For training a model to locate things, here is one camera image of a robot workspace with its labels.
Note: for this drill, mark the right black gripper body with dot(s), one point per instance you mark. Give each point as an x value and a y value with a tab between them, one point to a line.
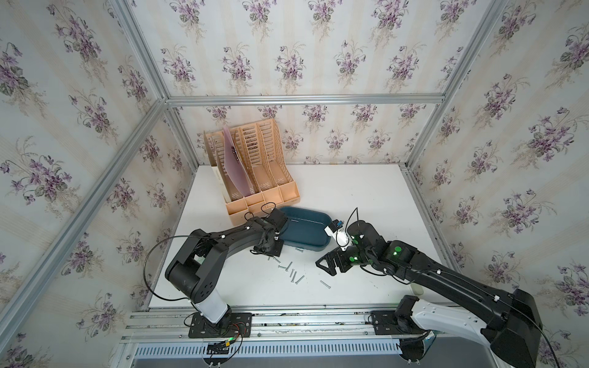
351	256

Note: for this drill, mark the teal plastic storage box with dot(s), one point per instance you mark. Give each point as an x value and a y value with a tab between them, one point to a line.
305	228

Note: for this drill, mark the aluminium front rail frame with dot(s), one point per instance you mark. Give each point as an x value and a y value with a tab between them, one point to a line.
181	333

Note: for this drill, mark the aluminium cage frame bars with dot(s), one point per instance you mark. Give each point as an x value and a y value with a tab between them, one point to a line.
27	297

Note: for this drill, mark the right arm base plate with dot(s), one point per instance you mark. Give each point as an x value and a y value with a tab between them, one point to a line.
387	323

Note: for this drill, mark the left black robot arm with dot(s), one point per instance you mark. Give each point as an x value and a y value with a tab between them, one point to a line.
196	267

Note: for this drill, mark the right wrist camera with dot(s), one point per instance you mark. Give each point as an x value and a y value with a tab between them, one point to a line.
335	231

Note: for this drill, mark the peach plastic file organizer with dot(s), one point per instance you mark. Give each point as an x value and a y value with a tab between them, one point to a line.
260	149

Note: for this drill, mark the purple translucent folder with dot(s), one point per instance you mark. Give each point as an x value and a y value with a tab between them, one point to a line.
233	165

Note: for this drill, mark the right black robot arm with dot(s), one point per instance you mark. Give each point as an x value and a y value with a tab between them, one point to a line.
508	323

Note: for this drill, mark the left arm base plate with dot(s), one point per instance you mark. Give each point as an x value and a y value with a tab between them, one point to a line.
231	325

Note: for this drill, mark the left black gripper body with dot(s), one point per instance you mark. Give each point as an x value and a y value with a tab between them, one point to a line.
274	249

